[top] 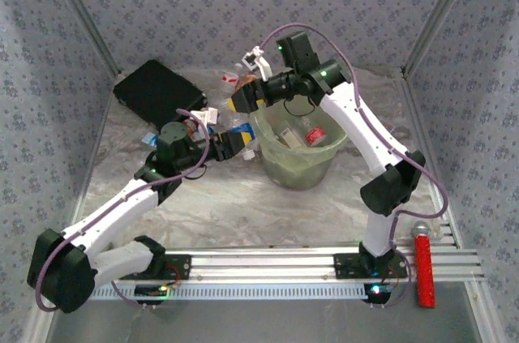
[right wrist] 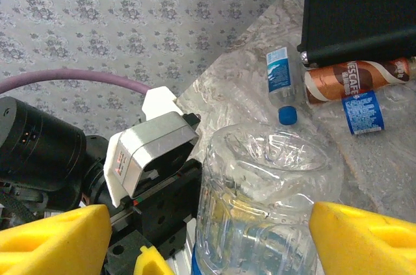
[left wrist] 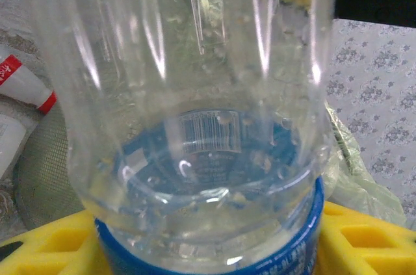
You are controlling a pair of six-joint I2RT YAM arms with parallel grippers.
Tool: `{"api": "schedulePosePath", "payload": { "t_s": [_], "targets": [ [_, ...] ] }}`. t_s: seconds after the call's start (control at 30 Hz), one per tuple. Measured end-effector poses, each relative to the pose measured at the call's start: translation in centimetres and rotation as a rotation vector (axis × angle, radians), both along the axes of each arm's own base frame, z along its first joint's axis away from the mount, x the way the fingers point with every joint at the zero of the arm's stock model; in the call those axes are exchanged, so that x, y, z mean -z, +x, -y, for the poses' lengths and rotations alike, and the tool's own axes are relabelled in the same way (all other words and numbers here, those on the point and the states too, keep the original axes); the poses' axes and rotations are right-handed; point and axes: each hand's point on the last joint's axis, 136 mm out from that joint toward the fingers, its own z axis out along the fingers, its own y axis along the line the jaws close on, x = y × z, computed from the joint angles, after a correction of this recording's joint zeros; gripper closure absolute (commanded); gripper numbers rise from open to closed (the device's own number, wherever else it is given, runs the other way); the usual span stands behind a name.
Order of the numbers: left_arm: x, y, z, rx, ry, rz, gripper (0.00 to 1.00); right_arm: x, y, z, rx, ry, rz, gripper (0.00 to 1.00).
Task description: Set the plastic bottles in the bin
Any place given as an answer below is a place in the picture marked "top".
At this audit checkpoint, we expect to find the black rectangular case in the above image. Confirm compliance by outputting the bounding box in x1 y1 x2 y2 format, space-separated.
112 58 208 127

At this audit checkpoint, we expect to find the red black power wire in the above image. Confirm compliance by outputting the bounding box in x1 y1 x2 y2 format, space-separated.
164 264 182 289
384 264 401 287

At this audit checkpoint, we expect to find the small black circuit board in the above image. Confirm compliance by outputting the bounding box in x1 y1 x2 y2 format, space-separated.
362 282 393 307
135 284 169 306

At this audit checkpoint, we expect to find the grey metal panel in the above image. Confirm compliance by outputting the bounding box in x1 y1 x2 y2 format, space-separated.
44 298 498 343

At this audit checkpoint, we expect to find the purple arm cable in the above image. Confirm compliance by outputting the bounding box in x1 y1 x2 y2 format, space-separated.
34 107 212 312
259 23 450 308

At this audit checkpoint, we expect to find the aluminium corner post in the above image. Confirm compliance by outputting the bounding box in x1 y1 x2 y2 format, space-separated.
404 0 483 73
40 0 122 76

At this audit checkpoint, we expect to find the red glitter microphone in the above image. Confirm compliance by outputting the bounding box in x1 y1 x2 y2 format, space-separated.
410 221 438 310

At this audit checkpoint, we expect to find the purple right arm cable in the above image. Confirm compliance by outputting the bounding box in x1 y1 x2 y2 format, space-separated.
259 23 450 308

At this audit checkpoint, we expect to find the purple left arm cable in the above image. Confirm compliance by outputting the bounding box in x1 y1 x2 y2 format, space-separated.
34 107 212 312

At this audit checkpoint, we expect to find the aluminium mounting rail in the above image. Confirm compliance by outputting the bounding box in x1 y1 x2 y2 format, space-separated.
97 242 486 284

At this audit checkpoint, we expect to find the white slotted cable duct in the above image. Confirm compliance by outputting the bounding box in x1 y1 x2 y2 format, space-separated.
88 281 374 302

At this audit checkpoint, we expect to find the red white label clear bottle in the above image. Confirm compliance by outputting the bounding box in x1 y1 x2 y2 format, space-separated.
221 62 248 89

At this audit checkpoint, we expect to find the blue label bottle white cap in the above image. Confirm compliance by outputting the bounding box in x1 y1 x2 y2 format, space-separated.
221 122 257 157

